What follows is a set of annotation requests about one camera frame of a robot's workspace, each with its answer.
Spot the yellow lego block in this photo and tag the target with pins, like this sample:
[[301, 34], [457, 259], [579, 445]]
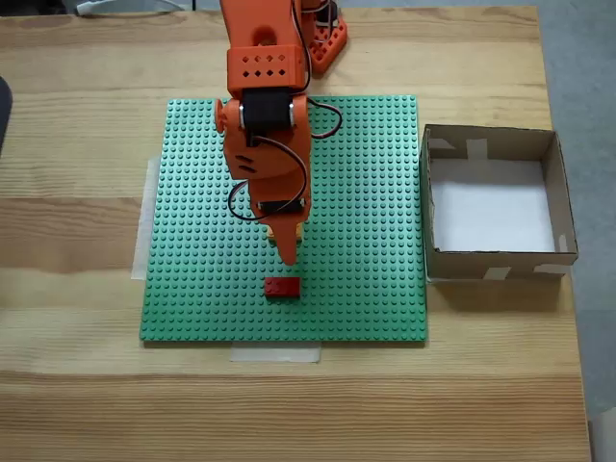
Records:
[[270, 236]]

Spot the red lego block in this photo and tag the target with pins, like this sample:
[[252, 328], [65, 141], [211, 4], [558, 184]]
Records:
[[281, 288]]

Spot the green lego baseplate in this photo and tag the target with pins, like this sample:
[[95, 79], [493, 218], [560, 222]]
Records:
[[192, 269]]

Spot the open cardboard box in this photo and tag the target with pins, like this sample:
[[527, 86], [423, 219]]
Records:
[[495, 267]]

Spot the masking tape strip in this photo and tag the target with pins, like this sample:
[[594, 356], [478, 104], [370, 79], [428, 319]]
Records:
[[142, 231], [274, 354]]

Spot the white paper sheet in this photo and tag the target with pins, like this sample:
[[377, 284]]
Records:
[[491, 212]]

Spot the black rounded object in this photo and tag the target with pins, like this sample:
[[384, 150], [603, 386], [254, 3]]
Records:
[[5, 110]]

